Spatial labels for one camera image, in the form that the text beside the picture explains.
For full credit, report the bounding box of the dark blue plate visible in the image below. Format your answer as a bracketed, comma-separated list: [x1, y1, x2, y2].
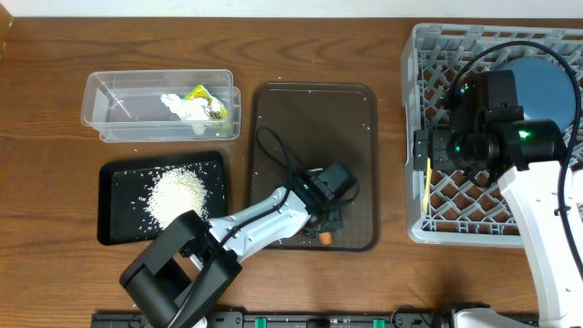
[496, 57, 575, 131]

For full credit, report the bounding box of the black waste bin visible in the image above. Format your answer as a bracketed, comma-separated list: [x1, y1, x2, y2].
[97, 150, 228, 246]

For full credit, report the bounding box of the dark brown serving tray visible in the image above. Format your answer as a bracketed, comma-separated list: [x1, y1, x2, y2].
[251, 82, 380, 252]

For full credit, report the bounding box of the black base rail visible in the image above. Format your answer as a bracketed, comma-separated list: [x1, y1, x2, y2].
[89, 311, 455, 328]

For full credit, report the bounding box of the white tissue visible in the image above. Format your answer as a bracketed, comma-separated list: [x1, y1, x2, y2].
[160, 94, 211, 135]

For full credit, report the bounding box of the grey dishwasher rack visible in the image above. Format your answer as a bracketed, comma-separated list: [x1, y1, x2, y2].
[401, 23, 582, 248]

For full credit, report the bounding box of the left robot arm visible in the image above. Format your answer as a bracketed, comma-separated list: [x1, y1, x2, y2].
[119, 161, 358, 327]

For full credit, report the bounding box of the pile of white rice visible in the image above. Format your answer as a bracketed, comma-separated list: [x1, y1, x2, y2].
[130, 164, 212, 232]

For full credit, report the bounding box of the orange carrot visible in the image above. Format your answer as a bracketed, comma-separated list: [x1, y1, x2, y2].
[318, 232, 333, 245]

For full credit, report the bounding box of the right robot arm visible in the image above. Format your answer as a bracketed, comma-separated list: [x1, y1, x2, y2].
[413, 70, 582, 327]

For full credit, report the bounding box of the yellow green snack wrapper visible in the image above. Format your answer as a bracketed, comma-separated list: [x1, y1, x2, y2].
[183, 85, 228, 119]

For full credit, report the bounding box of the cream plastic spoon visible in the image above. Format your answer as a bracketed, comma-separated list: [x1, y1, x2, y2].
[422, 158, 433, 214]

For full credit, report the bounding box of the clear plastic waste bin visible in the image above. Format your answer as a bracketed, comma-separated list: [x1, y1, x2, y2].
[81, 69, 241, 142]

